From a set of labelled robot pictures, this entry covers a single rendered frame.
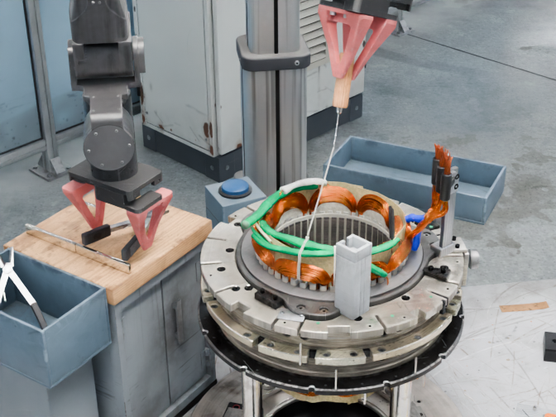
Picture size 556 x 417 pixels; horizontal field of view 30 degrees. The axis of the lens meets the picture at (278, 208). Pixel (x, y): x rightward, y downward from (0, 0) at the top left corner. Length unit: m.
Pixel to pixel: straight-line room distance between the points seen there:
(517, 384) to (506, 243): 1.85
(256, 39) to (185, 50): 1.98
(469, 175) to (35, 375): 0.71
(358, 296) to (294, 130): 0.59
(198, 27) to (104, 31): 2.35
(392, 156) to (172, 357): 0.46
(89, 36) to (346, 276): 0.39
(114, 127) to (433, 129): 3.05
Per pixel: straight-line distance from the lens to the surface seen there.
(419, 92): 4.46
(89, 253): 1.33
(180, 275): 1.40
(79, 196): 1.32
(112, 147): 1.17
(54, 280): 1.34
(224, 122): 3.62
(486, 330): 1.70
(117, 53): 1.20
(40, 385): 1.31
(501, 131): 4.16
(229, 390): 1.52
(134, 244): 1.31
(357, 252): 1.11
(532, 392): 1.59
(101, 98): 1.19
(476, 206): 1.48
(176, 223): 1.40
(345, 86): 1.16
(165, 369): 1.45
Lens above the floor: 1.78
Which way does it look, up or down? 30 degrees down
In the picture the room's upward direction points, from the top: 1 degrees counter-clockwise
